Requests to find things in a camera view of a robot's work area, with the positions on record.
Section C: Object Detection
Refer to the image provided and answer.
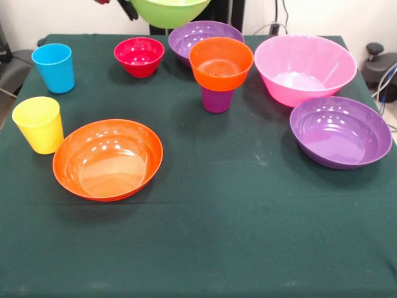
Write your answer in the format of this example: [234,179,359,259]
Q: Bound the purple bowl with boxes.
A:
[167,20,246,68]
[290,96,393,171]

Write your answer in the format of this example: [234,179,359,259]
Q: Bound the yellow plastic cup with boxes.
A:
[11,96,65,155]

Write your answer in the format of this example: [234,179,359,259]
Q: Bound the large orange bowl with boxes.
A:
[51,119,164,203]

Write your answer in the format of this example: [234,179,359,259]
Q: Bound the green bowl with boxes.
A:
[129,0,212,30]

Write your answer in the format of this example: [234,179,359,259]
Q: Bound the black chair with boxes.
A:
[0,21,33,99]

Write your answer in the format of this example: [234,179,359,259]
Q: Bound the grey and blue cables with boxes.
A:
[370,61,397,103]

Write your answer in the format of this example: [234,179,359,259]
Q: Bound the blue plastic cup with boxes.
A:
[31,43,76,94]

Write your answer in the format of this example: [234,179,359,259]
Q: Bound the purple plastic cup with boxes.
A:
[200,86,235,114]

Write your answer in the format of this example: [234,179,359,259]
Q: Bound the large pink bowl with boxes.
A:
[253,34,358,109]

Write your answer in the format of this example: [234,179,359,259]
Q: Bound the small orange bowl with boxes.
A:
[189,37,255,93]

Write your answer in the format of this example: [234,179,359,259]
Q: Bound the black hanging cable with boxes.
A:
[280,0,291,35]

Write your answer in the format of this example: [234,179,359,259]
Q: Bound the small red bowl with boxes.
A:
[114,37,165,78]

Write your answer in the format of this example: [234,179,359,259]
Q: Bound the grey cable with plug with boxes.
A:
[252,21,290,37]

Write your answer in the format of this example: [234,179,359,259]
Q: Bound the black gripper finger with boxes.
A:
[117,0,140,22]

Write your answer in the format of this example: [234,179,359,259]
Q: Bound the black equipment with knob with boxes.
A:
[361,42,397,103]

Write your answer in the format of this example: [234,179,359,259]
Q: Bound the dark green table cloth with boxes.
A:
[0,33,397,298]

